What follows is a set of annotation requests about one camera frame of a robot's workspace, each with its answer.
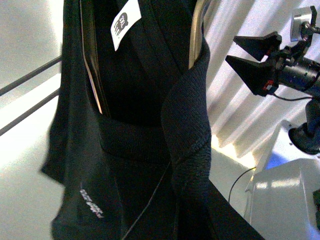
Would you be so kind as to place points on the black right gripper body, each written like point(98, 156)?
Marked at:
point(291, 69)

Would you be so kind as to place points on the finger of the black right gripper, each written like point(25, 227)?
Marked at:
point(258, 47)
point(260, 77)

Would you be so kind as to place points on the silver wire clothes hanger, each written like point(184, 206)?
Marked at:
point(196, 32)

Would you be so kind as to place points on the black printed t-shirt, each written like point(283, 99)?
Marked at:
point(131, 139)

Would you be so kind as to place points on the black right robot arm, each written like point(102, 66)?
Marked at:
point(307, 136)

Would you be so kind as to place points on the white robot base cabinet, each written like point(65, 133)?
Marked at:
point(280, 204)

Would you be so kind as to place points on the grey metal clothes rack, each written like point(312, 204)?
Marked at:
point(23, 80)

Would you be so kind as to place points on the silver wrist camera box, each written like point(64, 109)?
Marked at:
point(303, 24)

